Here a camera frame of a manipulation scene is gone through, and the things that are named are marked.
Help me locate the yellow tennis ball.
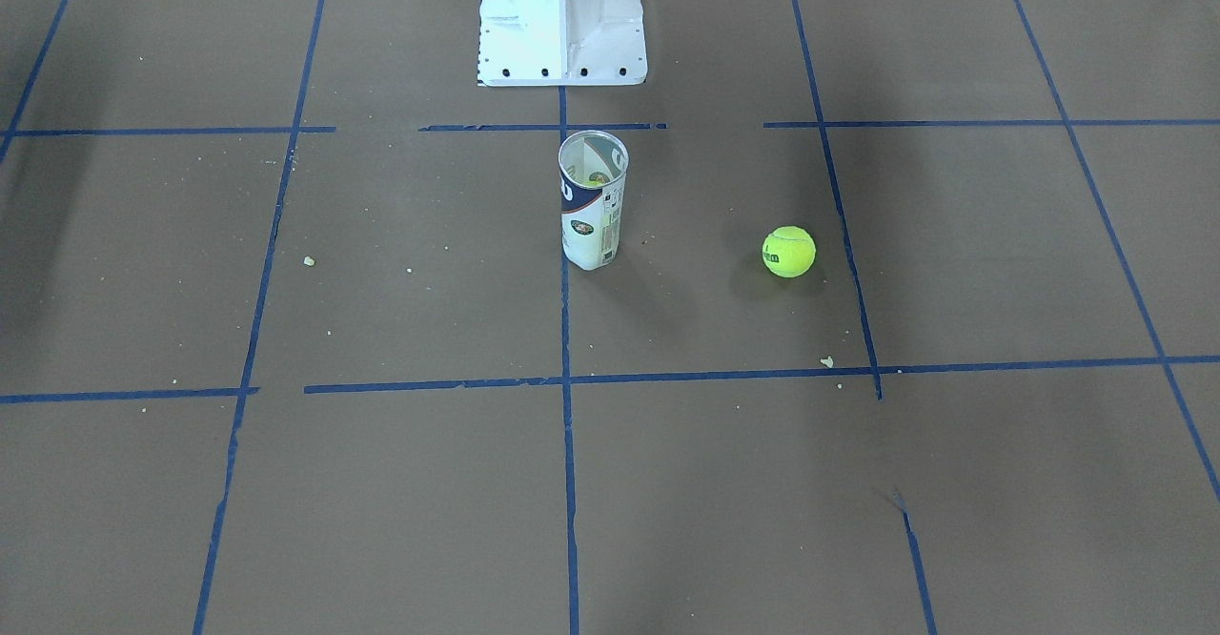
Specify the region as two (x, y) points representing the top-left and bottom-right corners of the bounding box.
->
(760, 225), (817, 278)

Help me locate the clear tennis ball can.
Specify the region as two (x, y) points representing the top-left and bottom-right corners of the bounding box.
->
(558, 129), (630, 271)

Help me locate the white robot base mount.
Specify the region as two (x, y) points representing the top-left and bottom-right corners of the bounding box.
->
(477, 0), (649, 88)

